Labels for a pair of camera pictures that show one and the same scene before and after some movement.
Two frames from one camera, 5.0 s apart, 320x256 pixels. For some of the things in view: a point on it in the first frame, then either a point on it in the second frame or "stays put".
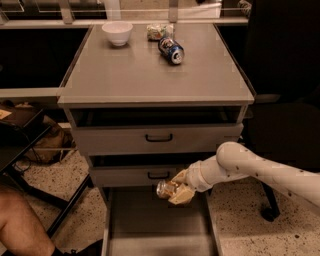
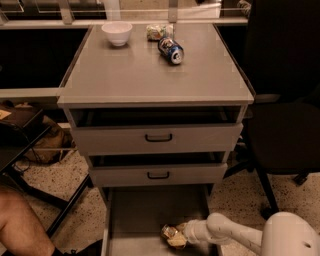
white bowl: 118,32 stays put
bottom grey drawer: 138,221 stays put
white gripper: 193,177 to 192,230
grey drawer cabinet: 150,103 stays put
